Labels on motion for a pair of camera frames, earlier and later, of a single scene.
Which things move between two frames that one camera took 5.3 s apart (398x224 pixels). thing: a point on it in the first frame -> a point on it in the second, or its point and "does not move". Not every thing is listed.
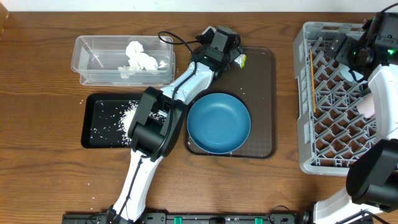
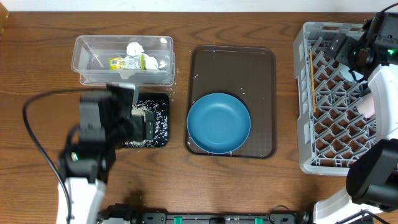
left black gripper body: (232, 54) -> (148, 125)
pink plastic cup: (367, 107) does not move
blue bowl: (218, 124) does not move
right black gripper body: (349, 55) does not move
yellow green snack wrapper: (240, 60) -> (133, 62)
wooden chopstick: (313, 80) does not move
